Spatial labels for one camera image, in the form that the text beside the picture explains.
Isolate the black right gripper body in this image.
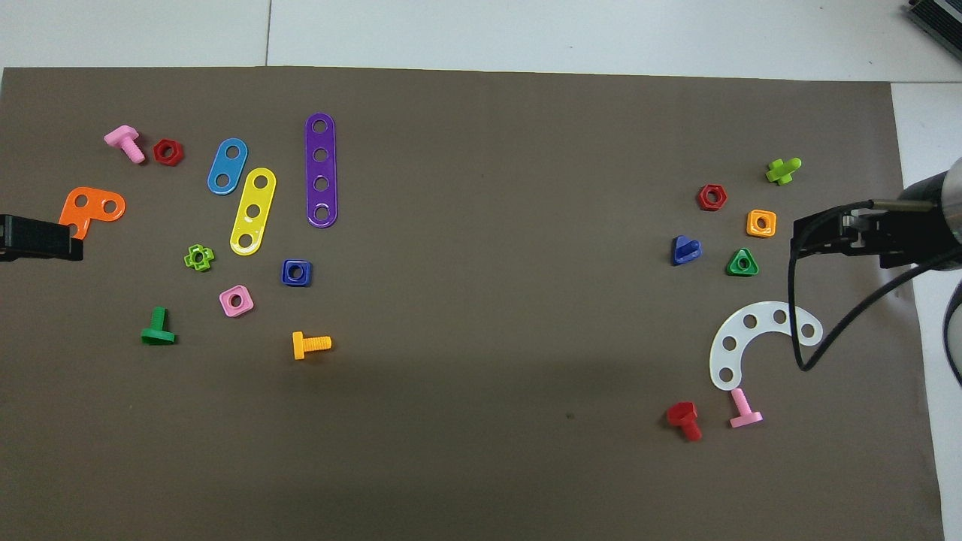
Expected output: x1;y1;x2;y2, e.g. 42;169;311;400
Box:
840;201;962;271

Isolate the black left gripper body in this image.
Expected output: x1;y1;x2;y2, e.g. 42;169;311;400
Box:
0;214;55;262

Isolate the blue screw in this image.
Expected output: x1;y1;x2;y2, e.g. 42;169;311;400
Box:
671;234;703;267

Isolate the lime green screw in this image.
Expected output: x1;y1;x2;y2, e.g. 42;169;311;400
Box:
765;157;803;186

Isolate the pink screw with long shaft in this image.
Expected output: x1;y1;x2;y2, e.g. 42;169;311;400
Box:
104;125;147;165

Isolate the pink square nut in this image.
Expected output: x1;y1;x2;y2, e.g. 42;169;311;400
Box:
219;285;255;318

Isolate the pink screw with short shaft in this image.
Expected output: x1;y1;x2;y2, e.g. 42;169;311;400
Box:
729;387;764;430

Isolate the red screw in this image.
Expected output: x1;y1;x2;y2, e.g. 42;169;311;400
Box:
666;401;703;443

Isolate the orange screw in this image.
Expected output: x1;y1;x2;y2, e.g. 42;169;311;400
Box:
292;331;333;361

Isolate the orange angled three-hole plate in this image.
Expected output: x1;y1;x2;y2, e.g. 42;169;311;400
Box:
59;186;127;242

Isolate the white curved five-hole plate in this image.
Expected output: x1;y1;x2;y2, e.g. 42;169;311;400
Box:
709;301;824;392

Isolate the blue two-hole plate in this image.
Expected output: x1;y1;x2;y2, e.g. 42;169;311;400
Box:
207;138;249;196

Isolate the yellow three-hole plate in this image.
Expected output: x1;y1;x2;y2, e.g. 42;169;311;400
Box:
229;167;277;257

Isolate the black ribbed device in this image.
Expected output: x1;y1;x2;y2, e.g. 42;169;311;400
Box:
904;0;962;42

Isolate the purple four-hole plate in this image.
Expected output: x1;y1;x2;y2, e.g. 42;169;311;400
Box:
304;113;339;228

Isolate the brown table mat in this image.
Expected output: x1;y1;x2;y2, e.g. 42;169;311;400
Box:
0;66;946;541

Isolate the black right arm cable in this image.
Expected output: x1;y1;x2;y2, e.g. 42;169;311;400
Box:
787;199;962;373

